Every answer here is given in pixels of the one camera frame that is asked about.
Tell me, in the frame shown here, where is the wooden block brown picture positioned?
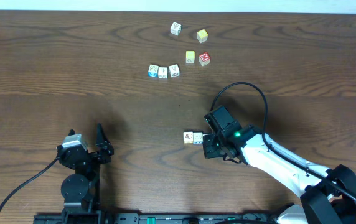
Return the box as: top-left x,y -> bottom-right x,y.
183,131 -> 194,144

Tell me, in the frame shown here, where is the wooden block drawing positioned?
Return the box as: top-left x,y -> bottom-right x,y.
168,64 -> 180,78

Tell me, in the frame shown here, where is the wooden block with drawing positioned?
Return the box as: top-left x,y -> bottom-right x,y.
157,67 -> 168,79

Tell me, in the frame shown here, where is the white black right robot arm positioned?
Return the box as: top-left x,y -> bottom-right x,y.
204,118 -> 356,223

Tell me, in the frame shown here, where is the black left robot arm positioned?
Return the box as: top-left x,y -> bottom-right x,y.
57,124 -> 114,213

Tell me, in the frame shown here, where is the blue side wooden block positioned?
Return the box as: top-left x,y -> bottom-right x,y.
148,64 -> 159,78

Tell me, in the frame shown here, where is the red letter M block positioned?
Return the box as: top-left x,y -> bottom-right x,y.
199,52 -> 211,66

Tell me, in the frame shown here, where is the yellow top wooden block near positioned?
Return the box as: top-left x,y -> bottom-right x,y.
185,51 -> 195,63

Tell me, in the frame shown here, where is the yellow wooden block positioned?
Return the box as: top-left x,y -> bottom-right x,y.
185,51 -> 195,63
196,29 -> 208,43

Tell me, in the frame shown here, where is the yellow top wooden block far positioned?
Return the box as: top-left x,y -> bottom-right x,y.
196,29 -> 208,43

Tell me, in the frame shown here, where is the plain wooden block far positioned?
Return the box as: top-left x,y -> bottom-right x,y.
170,22 -> 182,35

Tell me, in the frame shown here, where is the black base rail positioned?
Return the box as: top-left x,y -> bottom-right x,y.
33,213 -> 277,224

